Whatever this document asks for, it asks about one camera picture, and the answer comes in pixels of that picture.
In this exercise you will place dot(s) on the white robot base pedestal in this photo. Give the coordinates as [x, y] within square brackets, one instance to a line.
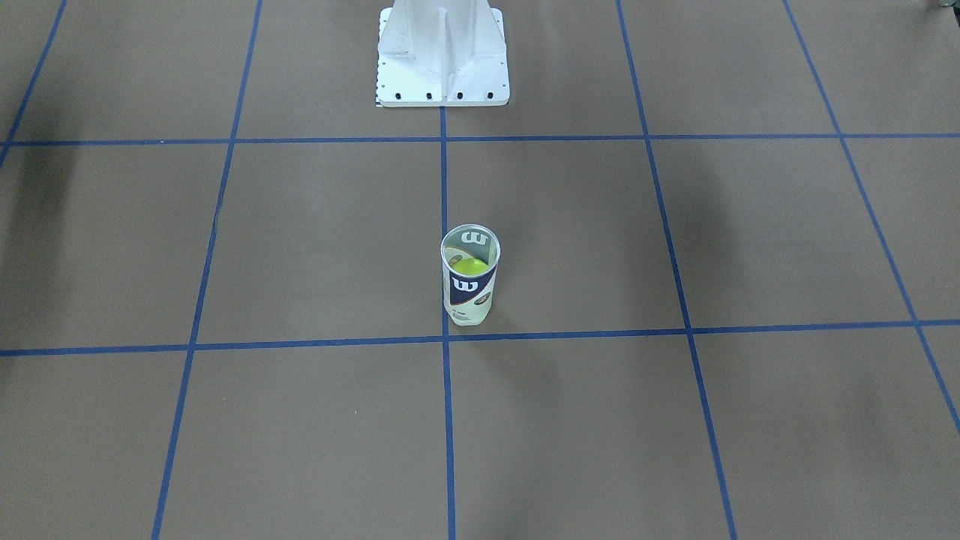
[442, 54]

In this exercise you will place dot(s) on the clear tennis ball can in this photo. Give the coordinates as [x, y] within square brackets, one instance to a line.
[468, 300]

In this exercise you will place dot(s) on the yellow tennis ball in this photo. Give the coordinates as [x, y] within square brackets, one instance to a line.
[470, 267]

